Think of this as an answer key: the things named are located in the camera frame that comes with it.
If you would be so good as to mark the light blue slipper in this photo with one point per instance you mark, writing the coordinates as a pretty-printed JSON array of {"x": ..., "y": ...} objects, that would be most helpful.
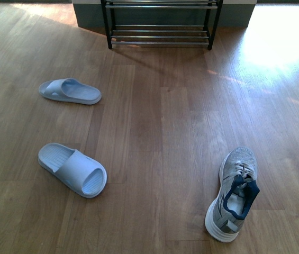
[
  {"x": 70, "y": 90},
  {"x": 82, "y": 174}
]

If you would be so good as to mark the black metal shoe rack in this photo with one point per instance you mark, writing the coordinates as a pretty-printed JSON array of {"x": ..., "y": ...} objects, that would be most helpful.
[{"x": 161, "y": 23}]

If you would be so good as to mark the grey sneaker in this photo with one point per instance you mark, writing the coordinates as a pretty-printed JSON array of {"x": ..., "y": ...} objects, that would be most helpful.
[{"x": 238, "y": 189}]

